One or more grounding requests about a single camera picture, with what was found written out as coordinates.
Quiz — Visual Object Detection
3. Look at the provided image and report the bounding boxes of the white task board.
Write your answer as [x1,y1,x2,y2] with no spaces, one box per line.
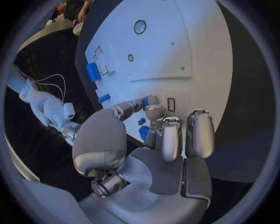
[75,0,234,146]

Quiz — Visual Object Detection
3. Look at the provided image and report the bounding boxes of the white cable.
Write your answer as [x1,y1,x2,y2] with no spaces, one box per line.
[32,74,67,103]
[34,83,65,101]

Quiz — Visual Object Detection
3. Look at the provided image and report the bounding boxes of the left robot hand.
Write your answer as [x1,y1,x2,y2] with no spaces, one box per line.
[71,95,216,224]

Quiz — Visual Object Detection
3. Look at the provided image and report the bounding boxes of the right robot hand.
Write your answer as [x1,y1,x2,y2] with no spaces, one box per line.
[59,121,83,147]

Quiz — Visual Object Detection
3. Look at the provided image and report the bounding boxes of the blue gear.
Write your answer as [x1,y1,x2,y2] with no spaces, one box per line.
[139,126,151,142]

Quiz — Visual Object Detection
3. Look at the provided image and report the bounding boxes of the blue block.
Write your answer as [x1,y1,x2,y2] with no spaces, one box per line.
[85,62,102,82]

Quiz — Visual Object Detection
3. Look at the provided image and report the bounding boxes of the person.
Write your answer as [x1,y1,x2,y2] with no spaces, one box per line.
[55,0,95,24]

